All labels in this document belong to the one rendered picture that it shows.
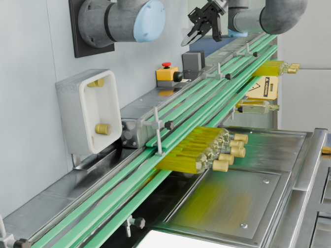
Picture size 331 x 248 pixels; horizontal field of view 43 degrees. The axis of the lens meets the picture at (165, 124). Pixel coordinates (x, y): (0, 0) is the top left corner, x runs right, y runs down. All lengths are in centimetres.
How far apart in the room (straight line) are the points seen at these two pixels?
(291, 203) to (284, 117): 628
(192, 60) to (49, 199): 105
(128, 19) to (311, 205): 82
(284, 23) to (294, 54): 607
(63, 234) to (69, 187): 20
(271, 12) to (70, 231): 79
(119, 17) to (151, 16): 9
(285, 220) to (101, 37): 78
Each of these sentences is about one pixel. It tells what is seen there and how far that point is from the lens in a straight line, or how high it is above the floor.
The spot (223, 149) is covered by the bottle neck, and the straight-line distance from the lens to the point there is 145.
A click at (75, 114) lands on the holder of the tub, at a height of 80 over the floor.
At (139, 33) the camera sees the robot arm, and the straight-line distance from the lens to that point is 119.
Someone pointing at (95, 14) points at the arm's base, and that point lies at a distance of 127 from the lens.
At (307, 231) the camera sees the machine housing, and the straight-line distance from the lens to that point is 133.
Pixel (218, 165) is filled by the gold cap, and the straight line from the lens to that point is 134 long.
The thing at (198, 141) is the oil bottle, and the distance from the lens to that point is 147.
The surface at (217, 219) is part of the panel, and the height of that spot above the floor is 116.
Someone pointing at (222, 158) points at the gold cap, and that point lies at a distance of 139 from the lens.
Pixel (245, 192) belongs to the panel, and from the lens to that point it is 146.
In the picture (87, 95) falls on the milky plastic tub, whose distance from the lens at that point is 132.
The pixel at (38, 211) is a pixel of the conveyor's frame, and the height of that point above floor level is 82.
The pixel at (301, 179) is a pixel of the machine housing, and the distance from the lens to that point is 156.
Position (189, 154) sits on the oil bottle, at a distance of 138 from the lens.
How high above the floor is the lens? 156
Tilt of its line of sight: 26 degrees down
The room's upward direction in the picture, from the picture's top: 95 degrees clockwise
